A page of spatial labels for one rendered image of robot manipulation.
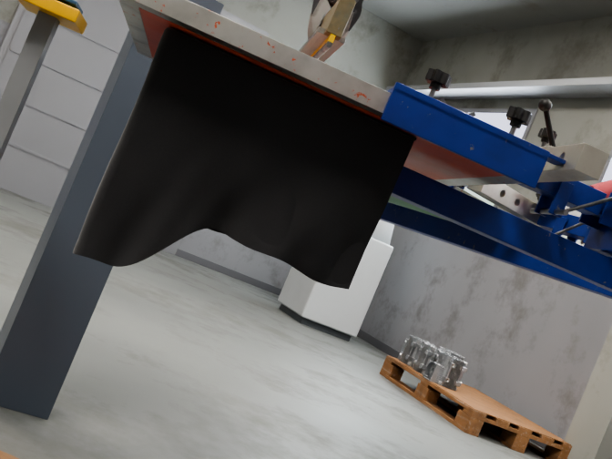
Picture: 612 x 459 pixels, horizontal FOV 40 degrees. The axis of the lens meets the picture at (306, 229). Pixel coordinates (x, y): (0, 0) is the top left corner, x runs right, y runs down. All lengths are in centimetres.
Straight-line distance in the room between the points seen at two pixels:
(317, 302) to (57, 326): 564
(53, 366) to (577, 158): 145
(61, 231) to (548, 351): 499
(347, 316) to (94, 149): 590
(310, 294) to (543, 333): 219
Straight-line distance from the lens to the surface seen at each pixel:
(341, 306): 791
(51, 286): 228
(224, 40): 143
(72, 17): 181
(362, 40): 1034
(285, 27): 998
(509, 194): 227
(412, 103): 146
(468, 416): 546
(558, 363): 661
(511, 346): 705
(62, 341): 232
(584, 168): 152
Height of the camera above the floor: 70
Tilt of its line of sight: 1 degrees up
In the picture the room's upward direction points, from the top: 23 degrees clockwise
